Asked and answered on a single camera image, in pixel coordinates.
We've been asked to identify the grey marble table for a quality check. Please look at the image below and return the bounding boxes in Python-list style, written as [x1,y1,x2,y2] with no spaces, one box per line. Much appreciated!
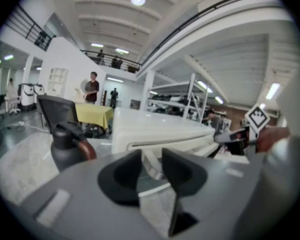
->
[0,131,113,206]

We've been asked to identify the black balcony railing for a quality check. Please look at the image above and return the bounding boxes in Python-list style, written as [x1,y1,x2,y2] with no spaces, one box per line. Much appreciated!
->
[4,3,56,52]

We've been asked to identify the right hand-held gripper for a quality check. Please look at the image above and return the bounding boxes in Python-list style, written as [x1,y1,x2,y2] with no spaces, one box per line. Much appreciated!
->
[213,103,271,157]

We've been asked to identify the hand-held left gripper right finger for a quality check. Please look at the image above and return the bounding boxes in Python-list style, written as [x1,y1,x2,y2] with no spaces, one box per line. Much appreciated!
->
[161,147,265,240]

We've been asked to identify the table with yellow cloth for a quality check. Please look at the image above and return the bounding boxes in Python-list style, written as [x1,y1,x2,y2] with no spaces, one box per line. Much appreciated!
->
[74,103,115,131]

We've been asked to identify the white and black machine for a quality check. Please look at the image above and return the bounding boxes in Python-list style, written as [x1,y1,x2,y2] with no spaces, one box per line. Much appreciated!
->
[17,83,36,111]
[33,83,45,100]

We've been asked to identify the white tall cabinet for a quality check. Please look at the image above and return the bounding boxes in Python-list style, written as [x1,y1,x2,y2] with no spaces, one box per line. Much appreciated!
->
[47,67,70,99]

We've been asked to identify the black devices group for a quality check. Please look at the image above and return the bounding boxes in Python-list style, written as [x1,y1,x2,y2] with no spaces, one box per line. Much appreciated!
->
[148,95,199,118]

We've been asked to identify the white office chair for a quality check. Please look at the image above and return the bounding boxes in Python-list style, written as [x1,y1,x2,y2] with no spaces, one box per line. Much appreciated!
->
[4,94,22,115]

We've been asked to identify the white metal shelf rack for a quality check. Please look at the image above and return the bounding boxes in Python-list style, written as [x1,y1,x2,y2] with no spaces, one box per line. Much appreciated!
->
[144,73,210,123]

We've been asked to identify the white oven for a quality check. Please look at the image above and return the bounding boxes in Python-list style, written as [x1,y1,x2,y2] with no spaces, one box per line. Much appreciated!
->
[111,107,251,165]

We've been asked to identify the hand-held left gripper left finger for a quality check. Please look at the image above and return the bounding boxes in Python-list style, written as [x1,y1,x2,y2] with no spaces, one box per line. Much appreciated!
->
[11,148,166,240]

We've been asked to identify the black mesh office chair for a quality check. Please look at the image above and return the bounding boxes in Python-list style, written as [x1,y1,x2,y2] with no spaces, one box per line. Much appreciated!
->
[36,94,80,135]

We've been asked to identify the black bottle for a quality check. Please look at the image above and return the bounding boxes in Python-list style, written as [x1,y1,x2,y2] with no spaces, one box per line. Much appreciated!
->
[50,120,98,173]

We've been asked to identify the person's right hand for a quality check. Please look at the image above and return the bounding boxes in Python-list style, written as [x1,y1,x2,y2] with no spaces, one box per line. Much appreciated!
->
[256,127,291,153]

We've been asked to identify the black curved mezzanine railing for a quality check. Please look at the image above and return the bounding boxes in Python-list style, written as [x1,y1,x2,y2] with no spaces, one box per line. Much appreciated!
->
[79,49,144,73]

